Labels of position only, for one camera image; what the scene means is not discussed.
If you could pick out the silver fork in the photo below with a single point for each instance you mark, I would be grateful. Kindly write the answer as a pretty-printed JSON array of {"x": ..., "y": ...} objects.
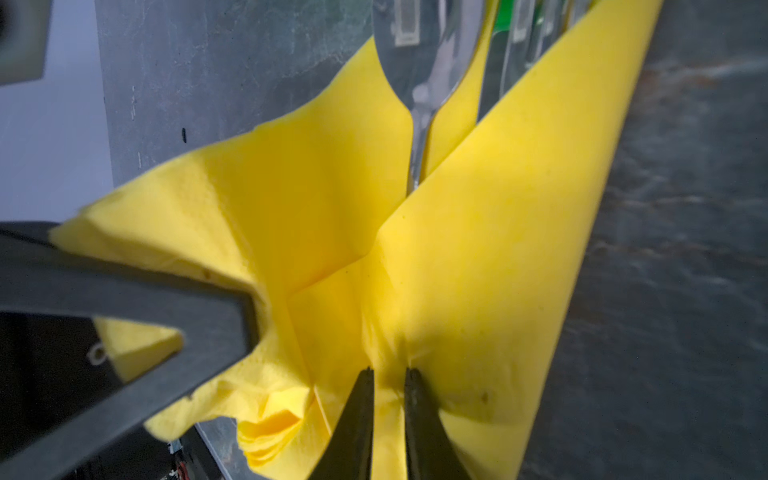
[{"x": 534, "y": 27}]

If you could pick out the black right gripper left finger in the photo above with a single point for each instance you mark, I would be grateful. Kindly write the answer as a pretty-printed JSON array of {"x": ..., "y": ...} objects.
[{"x": 348, "y": 455}]

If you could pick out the yellow paper napkin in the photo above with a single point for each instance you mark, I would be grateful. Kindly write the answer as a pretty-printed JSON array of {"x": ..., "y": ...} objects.
[{"x": 466, "y": 279}]

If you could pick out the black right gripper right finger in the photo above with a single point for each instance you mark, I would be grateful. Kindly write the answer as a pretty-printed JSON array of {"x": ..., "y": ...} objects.
[{"x": 429, "y": 452}]

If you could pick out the silver knife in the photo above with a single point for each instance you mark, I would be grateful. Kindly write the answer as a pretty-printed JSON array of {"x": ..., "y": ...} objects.
[{"x": 490, "y": 92}]

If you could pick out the silver spoon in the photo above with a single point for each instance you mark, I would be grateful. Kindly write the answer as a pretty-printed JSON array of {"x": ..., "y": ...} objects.
[{"x": 425, "y": 49}]

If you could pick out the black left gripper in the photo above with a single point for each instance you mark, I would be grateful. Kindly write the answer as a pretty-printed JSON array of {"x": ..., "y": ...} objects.
[{"x": 47, "y": 377}]

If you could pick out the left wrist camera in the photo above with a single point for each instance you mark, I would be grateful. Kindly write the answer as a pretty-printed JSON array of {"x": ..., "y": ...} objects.
[{"x": 25, "y": 26}]

